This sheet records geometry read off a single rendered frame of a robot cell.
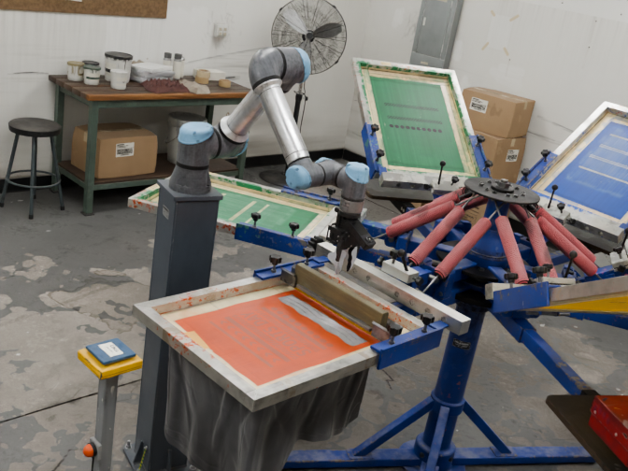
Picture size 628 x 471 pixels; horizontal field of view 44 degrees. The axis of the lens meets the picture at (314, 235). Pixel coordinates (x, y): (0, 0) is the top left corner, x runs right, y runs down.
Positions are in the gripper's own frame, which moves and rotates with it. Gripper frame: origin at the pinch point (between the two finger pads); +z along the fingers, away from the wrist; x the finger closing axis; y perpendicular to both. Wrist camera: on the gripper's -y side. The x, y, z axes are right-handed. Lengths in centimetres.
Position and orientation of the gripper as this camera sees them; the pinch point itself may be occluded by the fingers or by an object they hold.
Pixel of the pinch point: (344, 270)
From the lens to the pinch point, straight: 254.4
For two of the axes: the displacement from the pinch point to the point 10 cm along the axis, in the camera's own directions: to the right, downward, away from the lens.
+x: -7.0, 1.6, -6.9
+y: -7.0, -3.6, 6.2
